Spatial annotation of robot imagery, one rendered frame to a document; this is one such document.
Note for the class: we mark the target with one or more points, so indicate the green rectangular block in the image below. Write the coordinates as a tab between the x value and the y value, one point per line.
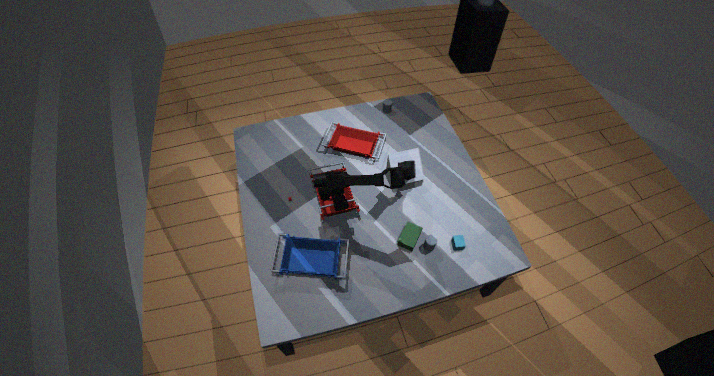
409	236

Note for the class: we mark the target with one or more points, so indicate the small light blue block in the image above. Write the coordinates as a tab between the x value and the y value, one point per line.
457	242

